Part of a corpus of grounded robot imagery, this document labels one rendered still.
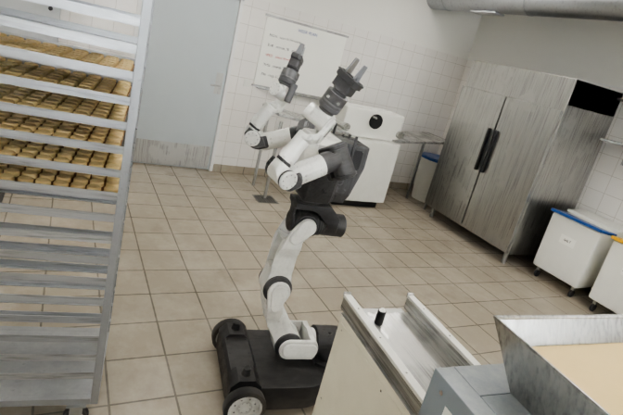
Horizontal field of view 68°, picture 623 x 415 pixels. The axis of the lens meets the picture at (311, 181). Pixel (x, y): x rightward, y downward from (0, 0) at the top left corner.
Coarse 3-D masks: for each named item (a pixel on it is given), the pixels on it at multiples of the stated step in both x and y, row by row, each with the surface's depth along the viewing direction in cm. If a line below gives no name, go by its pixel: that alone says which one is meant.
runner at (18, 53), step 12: (0, 48) 147; (12, 48) 148; (36, 60) 151; (48, 60) 152; (60, 60) 153; (72, 60) 154; (96, 72) 157; (108, 72) 158; (120, 72) 159; (132, 72) 160
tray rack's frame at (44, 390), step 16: (0, 352) 207; (16, 352) 209; (32, 352) 211; (48, 352) 213; (64, 352) 216; (80, 352) 218; (0, 368) 199; (16, 368) 201; (32, 368) 203; (48, 368) 205; (64, 368) 207; (80, 368) 209; (0, 384) 191; (16, 384) 192; (32, 384) 194; (48, 384) 196; (64, 384) 198; (80, 384) 200; (0, 400) 184; (16, 400) 185; (32, 400) 187; (48, 400) 189; (64, 400) 191; (80, 400) 194
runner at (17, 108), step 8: (0, 104) 152; (8, 104) 153; (16, 104) 153; (16, 112) 154; (24, 112) 155; (32, 112) 155; (40, 112) 156; (48, 112) 157; (56, 112) 157; (64, 112) 158; (72, 120) 160; (80, 120) 160; (88, 120) 161; (96, 120) 162; (104, 120) 163; (112, 120) 164; (112, 128) 164; (120, 128) 165
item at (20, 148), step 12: (0, 144) 167; (12, 144) 171; (24, 144) 174; (36, 144) 176; (48, 144) 181; (24, 156) 162; (36, 156) 165; (48, 156) 167; (60, 156) 171; (72, 156) 179; (84, 156) 177; (96, 156) 181; (108, 156) 189; (120, 156) 186; (108, 168) 172; (120, 168) 179
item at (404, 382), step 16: (352, 304) 170; (352, 320) 168; (368, 320) 162; (368, 336) 157; (384, 352) 148; (384, 368) 147; (400, 368) 140; (400, 384) 138; (416, 384) 135; (416, 400) 131
